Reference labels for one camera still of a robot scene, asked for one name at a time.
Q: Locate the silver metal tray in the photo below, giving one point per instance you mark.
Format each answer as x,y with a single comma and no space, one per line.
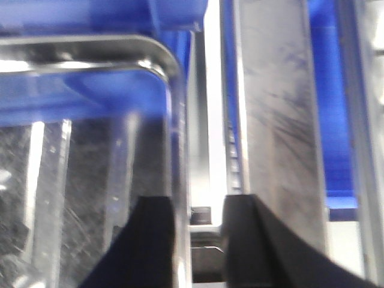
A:
89,124

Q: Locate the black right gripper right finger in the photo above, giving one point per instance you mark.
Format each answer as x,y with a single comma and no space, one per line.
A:
261,251

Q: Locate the blue bin upper centre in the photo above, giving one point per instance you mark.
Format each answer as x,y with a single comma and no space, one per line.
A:
152,18

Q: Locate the stainless steel shelf rack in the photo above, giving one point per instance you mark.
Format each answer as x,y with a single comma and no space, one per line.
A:
302,84

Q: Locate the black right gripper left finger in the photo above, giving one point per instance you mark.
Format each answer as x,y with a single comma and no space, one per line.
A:
142,254

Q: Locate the roller track rail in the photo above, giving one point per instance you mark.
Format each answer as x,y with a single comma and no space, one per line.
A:
234,168

